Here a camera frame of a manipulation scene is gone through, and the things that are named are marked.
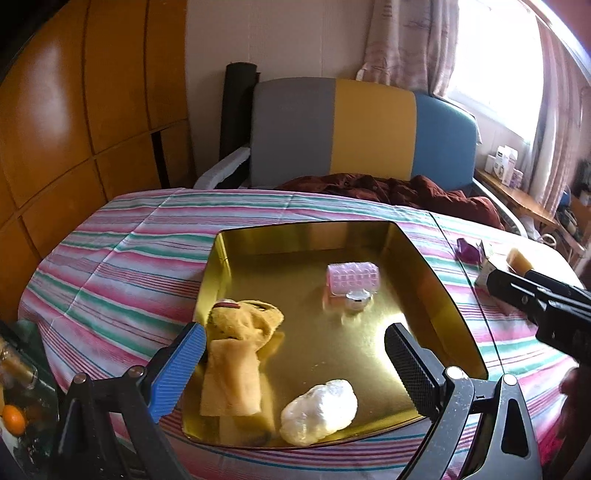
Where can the wooden wardrobe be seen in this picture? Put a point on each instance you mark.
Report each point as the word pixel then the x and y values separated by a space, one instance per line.
pixel 94 106

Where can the person's right hand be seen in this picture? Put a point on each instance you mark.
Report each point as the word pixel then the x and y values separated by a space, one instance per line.
pixel 575 413

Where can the beige cardboard box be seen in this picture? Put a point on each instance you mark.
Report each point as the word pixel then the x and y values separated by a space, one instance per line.
pixel 494 258

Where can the dark red blanket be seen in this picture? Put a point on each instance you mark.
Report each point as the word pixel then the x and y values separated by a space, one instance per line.
pixel 420 192

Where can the black rolled mat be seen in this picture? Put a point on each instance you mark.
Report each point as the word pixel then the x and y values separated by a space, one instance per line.
pixel 240 80

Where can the pink hair roller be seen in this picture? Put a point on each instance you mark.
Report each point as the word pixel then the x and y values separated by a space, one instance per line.
pixel 351 286

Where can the grey yellow blue chair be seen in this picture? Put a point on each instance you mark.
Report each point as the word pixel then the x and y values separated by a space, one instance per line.
pixel 319 126

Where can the gold tray box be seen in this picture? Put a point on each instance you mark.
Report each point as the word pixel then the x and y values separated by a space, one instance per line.
pixel 320 339

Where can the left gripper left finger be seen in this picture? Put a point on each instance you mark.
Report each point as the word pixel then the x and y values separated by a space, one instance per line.
pixel 148 393

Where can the pink patterned curtain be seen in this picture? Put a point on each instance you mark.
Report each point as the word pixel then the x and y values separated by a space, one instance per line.
pixel 412 45

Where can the wooden side shelf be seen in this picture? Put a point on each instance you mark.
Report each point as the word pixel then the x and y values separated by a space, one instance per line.
pixel 520 201

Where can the white plastic bag ball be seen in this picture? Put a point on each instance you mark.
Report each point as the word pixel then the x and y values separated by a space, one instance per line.
pixel 317 414

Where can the orange rectangular sponge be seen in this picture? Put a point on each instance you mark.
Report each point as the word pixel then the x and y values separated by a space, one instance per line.
pixel 518 262

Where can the orange fruit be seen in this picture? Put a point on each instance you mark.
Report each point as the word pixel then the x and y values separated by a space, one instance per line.
pixel 14 420

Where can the yellow cloth puppet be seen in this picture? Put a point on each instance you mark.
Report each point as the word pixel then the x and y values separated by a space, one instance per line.
pixel 236 331

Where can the white boxes on shelf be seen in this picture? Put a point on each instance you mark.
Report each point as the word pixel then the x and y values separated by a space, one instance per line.
pixel 502 166

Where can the striped bed sheet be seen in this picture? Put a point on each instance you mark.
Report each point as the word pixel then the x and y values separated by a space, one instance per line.
pixel 126 280

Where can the small purple wrapper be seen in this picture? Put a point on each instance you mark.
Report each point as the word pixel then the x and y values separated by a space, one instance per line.
pixel 467 252

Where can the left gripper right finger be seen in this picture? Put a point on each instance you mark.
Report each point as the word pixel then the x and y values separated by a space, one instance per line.
pixel 442 394

